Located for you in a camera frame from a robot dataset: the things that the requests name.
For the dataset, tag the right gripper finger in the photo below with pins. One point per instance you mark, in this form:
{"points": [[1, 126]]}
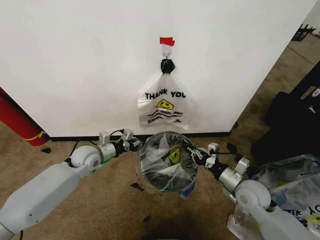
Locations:
{"points": [[198, 158], [200, 152]]}

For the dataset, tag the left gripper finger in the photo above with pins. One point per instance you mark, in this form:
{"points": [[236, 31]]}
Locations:
{"points": [[136, 142], [132, 149]]}

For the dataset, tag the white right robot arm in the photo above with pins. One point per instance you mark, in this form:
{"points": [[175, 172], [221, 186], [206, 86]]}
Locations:
{"points": [[252, 197]]}

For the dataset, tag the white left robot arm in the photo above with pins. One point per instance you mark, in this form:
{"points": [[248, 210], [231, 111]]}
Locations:
{"points": [[45, 185]]}

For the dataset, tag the round bin with liner bag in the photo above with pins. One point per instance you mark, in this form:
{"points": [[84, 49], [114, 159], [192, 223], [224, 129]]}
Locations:
{"points": [[165, 170]]}

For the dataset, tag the clear thank you garbage bag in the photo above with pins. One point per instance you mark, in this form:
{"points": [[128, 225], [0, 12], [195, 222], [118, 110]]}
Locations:
{"points": [[162, 110]]}

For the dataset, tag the crumpled clear plastic bag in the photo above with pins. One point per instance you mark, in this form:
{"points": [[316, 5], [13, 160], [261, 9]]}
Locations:
{"points": [[287, 172]]}

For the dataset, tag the black knotted bag tie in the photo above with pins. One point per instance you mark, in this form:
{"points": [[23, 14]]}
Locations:
{"points": [[167, 65]]}

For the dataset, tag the green tape marker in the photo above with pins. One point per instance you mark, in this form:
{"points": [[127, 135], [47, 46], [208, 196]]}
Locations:
{"points": [[102, 166]]}

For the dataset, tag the blue tape piece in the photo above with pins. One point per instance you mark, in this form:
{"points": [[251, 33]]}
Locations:
{"points": [[188, 192]]}

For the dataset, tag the black plastic scrap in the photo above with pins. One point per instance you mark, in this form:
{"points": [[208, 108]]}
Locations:
{"points": [[147, 219], [45, 150], [137, 186]]}

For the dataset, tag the large black case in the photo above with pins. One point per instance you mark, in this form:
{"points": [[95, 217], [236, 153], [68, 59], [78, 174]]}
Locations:
{"points": [[292, 117]]}

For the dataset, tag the red cylinder with yellow arrow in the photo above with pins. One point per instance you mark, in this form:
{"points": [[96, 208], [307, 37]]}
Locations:
{"points": [[20, 117]]}

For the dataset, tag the black crate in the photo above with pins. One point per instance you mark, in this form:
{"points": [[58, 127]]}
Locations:
{"points": [[306, 31]]}

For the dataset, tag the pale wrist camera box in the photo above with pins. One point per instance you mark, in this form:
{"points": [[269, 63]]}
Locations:
{"points": [[213, 148], [128, 134]]}

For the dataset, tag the clear adhesive wall hook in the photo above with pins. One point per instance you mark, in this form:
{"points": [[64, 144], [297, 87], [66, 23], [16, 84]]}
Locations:
{"points": [[166, 51]]}

